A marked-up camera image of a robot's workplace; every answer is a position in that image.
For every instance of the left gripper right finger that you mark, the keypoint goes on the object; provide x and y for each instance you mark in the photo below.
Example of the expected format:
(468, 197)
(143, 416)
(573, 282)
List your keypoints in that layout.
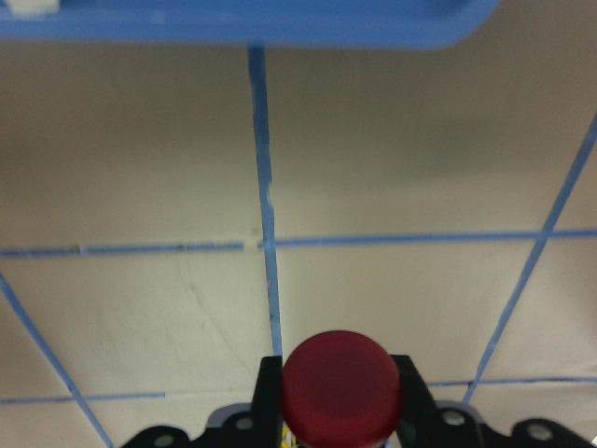
(418, 405)

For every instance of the blue plastic tray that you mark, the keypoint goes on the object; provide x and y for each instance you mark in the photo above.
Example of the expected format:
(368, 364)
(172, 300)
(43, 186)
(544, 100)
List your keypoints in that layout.
(417, 25)

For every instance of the white circuit breaker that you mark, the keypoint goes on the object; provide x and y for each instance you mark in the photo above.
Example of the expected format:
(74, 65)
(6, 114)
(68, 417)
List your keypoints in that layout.
(32, 8)

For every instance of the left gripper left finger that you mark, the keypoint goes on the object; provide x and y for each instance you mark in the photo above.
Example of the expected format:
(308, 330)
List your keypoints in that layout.
(266, 405)

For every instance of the red emergency stop button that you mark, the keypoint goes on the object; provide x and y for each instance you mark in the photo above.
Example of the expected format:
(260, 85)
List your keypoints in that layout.
(341, 389)

